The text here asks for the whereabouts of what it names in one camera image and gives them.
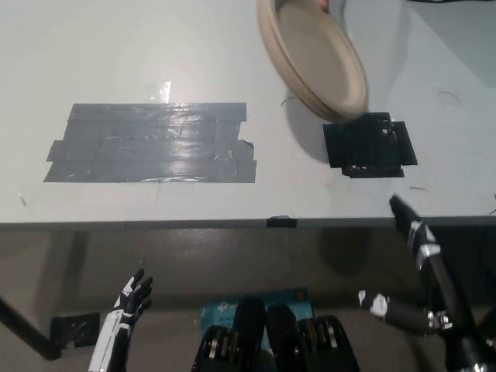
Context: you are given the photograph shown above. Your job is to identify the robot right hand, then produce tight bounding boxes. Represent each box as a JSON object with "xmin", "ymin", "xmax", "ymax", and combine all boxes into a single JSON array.
[{"xmin": 357, "ymin": 194, "xmax": 477, "ymax": 339}]

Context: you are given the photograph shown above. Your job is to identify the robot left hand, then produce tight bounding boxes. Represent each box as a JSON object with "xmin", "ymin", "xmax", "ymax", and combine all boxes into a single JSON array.
[{"xmin": 88, "ymin": 268, "xmax": 153, "ymax": 372}]

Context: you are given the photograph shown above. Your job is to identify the beige paper plate stack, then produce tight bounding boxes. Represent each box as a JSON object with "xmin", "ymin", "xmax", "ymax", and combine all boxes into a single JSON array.
[{"xmin": 257, "ymin": 0, "xmax": 370, "ymax": 124}]

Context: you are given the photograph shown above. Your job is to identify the black robot legs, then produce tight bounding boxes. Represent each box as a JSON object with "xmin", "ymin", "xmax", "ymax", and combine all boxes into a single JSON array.
[{"xmin": 188, "ymin": 286, "xmax": 358, "ymax": 372}]

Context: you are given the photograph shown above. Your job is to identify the black floor tape patch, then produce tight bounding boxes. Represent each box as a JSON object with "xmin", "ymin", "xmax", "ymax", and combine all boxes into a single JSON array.
[{"xmin": 50, "ymin": 312, "xmax": 101, "ymax": 349}]

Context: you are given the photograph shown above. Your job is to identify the black table leg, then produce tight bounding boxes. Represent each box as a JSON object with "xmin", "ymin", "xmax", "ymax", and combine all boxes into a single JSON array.
[{"xmin": 0, "ymin": 296, "xmax": 64, "ymax": 360}]

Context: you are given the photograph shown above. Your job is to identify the small black tape strip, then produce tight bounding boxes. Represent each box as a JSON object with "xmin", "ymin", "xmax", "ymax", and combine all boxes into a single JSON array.
[{"xmin": 266, "ymin": 215, "xmax": 299, "ymax": 229}]

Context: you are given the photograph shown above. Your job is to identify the grey duct tape patch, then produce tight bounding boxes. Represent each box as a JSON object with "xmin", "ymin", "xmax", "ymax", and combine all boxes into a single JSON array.
[{"xmin": 42, "ymin": 102, "xmax": 258, "ymax": 184}]

